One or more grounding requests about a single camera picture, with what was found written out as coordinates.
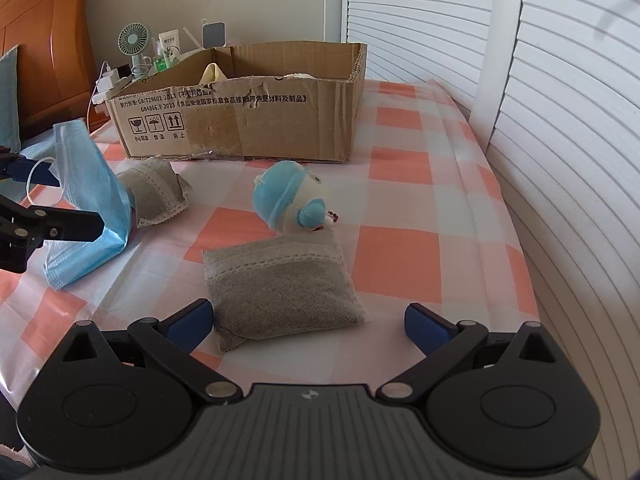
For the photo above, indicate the wooden nightstand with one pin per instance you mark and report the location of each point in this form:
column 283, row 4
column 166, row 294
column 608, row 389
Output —
column 100, row 119

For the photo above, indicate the pink checked tablecloth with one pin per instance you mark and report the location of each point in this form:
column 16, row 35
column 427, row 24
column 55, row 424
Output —
column 400, row 240

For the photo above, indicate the small mirror on stand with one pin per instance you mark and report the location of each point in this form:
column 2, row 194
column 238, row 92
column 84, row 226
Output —
column 214, row 32

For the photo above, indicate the white cosmetic tube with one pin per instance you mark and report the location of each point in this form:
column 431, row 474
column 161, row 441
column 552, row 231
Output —
column 169, row 42

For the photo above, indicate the green desk fan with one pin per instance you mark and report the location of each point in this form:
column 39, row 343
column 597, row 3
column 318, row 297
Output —
column 134, row 37

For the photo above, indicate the green bottle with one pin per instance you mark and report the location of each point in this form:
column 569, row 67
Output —
column 162, row 63

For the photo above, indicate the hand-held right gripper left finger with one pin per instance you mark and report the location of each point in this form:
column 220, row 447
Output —
column 192, row 322

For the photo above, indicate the yellow cloth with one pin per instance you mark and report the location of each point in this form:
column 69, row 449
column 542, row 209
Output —
column 212, row 74

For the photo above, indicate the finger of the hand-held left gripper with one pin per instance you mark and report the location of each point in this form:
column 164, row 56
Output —
column 65, row 226
column 35, row 172

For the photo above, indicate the blue face mask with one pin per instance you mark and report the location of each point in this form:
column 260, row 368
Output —
column 85, row 185

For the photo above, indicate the white charger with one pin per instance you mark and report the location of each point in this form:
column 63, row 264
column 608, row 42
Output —
column 112, row 80

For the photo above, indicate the large grey lace sachet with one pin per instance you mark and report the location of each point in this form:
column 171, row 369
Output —
column 285, row 295

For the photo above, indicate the wooden headboard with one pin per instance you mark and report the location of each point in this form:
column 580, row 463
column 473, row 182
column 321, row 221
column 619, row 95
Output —
column 40, row 35

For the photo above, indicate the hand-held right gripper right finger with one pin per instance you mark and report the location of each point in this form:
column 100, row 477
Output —
column 425, row 327

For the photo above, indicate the small grey lace sachet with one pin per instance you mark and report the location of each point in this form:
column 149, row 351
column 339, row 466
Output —
column 150, row 195

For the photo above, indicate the cardboard box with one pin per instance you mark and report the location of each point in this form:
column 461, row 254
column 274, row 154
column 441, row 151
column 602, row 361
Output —
column 280, row 120

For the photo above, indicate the white louvred door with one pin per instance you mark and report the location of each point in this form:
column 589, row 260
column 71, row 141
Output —
column 425, row 20
column 580, row 160

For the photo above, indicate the blue and white plush toy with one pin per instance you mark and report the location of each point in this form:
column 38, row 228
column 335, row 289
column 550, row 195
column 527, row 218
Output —
column 280, row 195

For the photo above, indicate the teal printed pillow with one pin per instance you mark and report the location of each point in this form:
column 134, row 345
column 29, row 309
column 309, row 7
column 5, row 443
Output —
column 9, row 100

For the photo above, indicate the white cloth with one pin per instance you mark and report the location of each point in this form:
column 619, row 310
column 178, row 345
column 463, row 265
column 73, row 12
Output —
column 300, row 76

